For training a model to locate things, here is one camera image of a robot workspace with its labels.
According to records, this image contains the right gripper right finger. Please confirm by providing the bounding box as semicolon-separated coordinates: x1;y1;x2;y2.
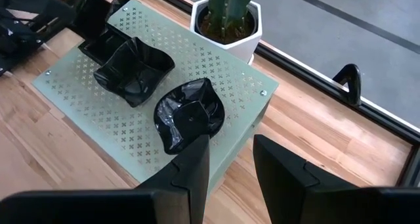
252;134;420;224

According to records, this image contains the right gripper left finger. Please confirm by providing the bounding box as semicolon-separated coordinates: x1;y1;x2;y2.
0;134;211;224

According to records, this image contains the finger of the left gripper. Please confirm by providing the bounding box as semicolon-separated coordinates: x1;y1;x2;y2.
77;0;114;37

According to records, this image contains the small black square plate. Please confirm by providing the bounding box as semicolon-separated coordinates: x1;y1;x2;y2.
78;26;132;66

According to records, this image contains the black wavy square plate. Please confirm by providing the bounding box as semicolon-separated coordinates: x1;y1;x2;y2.
93;36;176;108

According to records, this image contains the black leaf shaped plate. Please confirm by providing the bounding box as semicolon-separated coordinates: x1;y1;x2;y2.
153;78;226;156

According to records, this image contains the green perforated metal stand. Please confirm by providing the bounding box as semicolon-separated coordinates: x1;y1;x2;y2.
31;0;280;197

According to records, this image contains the green cactus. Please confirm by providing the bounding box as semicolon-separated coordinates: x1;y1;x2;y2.
207;0;254;37

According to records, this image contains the white hexagonal plant pot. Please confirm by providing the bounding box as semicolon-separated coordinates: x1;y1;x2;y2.
190;0;263;64

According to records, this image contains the black frame handle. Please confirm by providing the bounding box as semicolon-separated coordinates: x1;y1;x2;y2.
332;63;362;107

